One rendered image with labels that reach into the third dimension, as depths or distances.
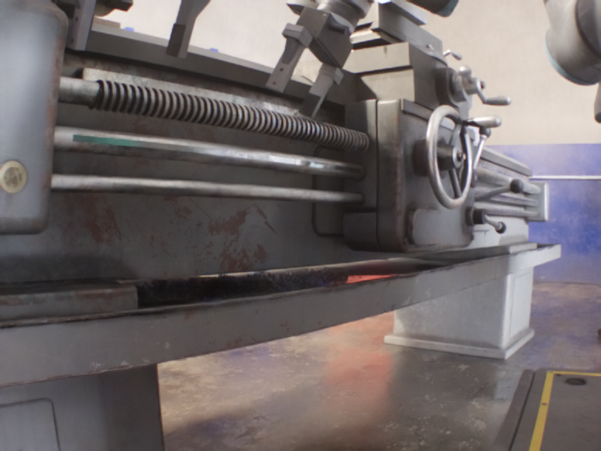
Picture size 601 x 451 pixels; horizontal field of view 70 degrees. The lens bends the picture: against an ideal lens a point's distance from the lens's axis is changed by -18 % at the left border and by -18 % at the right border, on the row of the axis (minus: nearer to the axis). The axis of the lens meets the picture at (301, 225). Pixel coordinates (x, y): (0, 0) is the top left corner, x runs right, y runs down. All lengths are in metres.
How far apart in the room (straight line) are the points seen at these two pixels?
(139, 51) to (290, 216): 0.43
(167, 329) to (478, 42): 5.25
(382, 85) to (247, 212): 0.40
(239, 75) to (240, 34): 4.67
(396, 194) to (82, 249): 0.57
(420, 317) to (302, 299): 1.58
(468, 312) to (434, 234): 1.16
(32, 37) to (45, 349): 0.31
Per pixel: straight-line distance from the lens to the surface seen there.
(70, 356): 0.53
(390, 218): 0.97
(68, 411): 0.66
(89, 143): 0.62
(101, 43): 0.73
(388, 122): 0.99
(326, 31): 0.80
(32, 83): 0.51
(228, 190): 0.74
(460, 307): 2.19
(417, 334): 2.30
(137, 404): 0.71
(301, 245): 0.99
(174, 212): 0.79
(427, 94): 1.09
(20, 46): 0.52
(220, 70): 0.84
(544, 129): 5.17
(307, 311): 0.75
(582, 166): 5.05
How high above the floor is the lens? 0.57
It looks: 1 degrees down
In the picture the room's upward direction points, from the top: 1 degrees clockwise
